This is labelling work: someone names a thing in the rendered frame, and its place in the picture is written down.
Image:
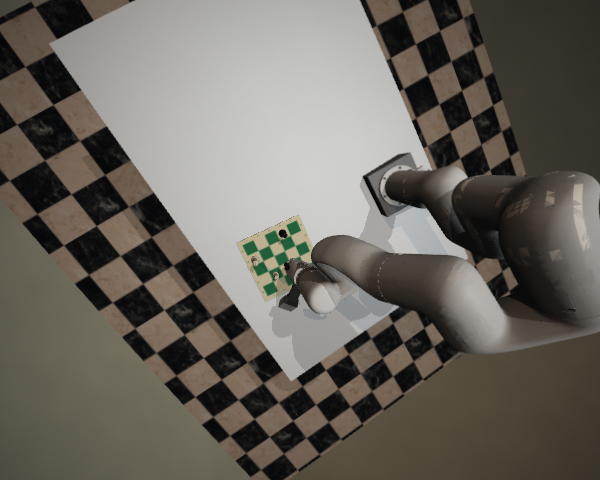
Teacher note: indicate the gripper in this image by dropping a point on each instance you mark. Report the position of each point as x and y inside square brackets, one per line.
[296, 266]

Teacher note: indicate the green and cream chessboard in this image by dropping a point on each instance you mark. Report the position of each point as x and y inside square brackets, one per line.
[273, 251]

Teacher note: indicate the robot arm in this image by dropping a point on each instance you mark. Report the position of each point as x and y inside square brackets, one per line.
[549, 234]

